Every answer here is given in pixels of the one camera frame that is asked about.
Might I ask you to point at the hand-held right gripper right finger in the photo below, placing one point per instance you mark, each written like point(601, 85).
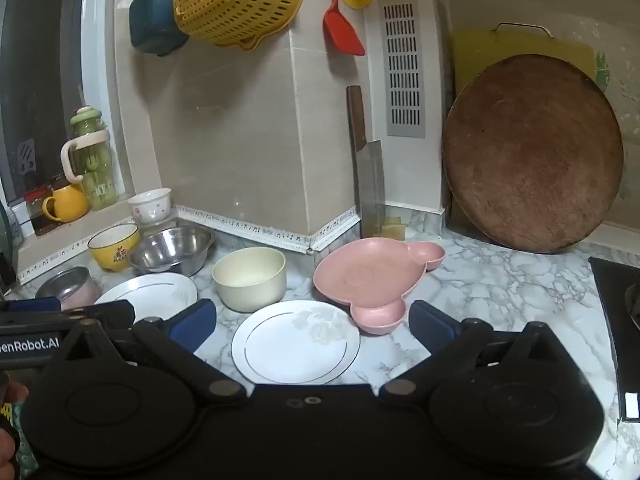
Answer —
point(432, 322)

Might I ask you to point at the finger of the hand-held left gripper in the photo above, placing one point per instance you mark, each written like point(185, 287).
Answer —
point(35, 304)
point(107, 311)

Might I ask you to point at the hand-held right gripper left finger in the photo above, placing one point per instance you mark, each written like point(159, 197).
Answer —
point(192, 322)

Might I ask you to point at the pink steel-lined bowl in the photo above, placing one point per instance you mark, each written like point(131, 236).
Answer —
point(67, 287)

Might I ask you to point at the gold-rimmed white plate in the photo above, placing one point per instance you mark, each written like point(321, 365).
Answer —
point(295, 345)
point(155, 292)

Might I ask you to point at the cream bowl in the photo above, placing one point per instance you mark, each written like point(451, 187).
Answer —
point(247, 280)

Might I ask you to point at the stainless steel bowl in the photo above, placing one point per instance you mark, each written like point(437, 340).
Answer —
point(172, 252)

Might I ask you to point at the pink divided plate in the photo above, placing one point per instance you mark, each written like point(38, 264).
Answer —
point(360, 275)

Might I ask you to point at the person's left hand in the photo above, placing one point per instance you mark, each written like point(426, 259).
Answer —
point(11, 395)

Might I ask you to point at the yellow bowl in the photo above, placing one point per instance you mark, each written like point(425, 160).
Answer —
point(114, 255)

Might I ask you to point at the red-lidded jar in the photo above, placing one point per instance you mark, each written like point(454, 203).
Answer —
point(37, 212)

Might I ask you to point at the yellow sponge block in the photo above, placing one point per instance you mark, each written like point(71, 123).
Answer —
point(395, 228)

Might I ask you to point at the yellow mug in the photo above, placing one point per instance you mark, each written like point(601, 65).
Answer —
point(67, 205)

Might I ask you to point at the white floral bowl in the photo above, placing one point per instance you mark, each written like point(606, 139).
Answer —
point(149, 207)

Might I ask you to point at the green water bottle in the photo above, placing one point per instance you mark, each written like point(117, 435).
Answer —
point(95, 175)

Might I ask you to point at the black stove top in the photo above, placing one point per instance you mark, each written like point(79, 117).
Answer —
point(607, 310)

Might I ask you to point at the round wooden cutting board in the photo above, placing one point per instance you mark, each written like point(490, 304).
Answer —
point(532, 155)

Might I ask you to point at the grey vent grille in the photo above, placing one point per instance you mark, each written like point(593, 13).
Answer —
point(402, 65)

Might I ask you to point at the yellow plastic cutting board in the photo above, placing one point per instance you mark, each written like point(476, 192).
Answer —
point(475, 50)

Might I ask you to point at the teal plastic basin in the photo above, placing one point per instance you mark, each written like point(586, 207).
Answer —
point(152, 20)

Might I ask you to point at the red spatula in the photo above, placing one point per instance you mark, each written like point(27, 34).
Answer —
point(342, 30)

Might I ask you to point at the yellow colander basket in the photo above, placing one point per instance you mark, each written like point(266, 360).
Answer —
point(235, 0)

